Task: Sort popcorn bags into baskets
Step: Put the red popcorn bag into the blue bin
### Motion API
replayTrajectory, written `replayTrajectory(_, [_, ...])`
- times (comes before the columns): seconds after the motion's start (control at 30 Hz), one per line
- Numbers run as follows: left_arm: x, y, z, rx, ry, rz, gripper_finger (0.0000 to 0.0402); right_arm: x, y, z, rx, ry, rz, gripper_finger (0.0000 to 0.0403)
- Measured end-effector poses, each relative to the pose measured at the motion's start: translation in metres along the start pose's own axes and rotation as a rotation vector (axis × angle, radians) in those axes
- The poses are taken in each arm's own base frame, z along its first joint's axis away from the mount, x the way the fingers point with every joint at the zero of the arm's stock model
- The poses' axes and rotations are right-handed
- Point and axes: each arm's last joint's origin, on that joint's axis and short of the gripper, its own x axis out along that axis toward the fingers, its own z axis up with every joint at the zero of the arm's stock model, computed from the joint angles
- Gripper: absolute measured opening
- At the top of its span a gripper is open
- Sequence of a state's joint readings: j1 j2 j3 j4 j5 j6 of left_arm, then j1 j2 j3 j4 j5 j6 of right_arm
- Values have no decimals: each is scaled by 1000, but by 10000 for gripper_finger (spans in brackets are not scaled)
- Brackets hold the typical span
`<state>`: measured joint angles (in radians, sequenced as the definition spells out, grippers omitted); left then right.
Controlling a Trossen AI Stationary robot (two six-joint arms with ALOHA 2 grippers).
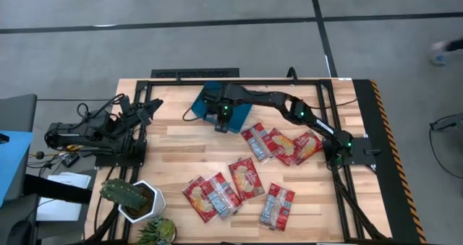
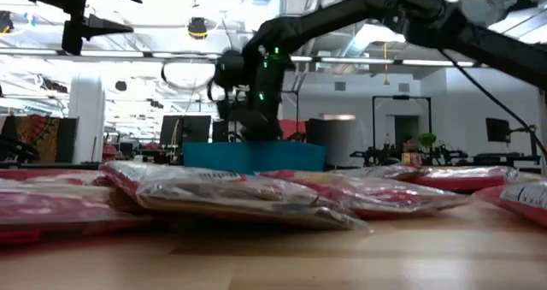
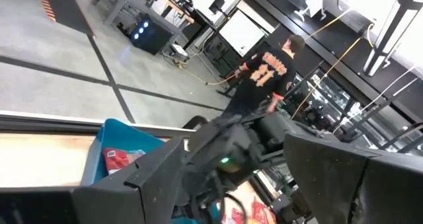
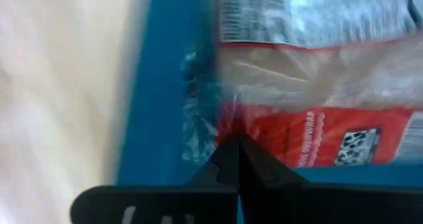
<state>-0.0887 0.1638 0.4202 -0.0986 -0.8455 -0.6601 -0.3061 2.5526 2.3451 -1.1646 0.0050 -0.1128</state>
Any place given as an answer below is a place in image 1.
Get white paper sheets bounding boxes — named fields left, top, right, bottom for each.
left=35, top=171, right=92, bottom=223

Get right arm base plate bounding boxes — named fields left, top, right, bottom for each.
left=323, top=136, right=381, bottom=166

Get black floor device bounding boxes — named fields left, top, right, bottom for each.
left=429, top=113, right=463, bottom=132

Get green cactus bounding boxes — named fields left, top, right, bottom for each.
left=100, top=179, right=149, bottom=210

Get black floor strip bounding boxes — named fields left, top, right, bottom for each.
left=150, top=68, right=240, bottom=79

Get black hazard-striped edge mat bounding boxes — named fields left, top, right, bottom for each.
left=352, top=79, right=428, bottom=244

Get red popcorn bag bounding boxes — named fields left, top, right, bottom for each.
left=292, top=130, right=324, bottom=166
left=241, top=122, right=274, bottom=163
left=228, top=157, right=266, bottom=202
left=269, top=128, right=301, bottom=166
left=200, top=172, right=242, bottom=220
left=182, top=176, right=218, bottom=223
left=259, top=182, right=296, bottom=232

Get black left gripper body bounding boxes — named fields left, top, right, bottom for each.
left=122, top=99, right=150, bottom=126

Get green succulent plant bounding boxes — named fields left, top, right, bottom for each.
left=136, top=217, right=177, bottom=245

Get white hexagonal plant pot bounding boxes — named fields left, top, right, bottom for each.
left=118, top=180, right=166, bottom=224

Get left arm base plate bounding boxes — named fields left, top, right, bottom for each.
left=94, top=139, right=148, bottom=168

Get blue plastic basket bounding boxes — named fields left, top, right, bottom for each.
left=190, top=81, right=253, bottom=134

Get black cable hook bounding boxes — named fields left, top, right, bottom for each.
left=286, top=66, right=300, bottom=83

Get black metal table frame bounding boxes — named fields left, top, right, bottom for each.
left=85, top=79, right=394, bottom=244

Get person's leg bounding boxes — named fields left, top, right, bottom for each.
left=444, top=38, right=463, bottom=53

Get small black box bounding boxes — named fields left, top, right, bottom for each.
left=61, top=153, right=80, bottom=168

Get person's shoe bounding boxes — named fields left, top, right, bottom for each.
left=430, top=40, right=449, bottom=66

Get black cable bundle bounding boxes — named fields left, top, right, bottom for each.
left=27, top=143, right=86, bottom=177

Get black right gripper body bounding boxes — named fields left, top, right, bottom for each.
left=208, top=92, right=237, bottom=126

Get blue board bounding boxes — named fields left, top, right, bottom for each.
left=0, top=130, right=34, bottom=207

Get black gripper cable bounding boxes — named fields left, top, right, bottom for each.
left=182, top=106, right=200, bottom=123

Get black computer mouse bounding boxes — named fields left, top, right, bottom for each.
left=7, top=219, right=34, bottom=245

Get black floor cable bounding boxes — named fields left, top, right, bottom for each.
left=428, top=125, right=463, bottom=180

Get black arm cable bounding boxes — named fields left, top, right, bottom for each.
left=310, top=98, right=359, bottom=111

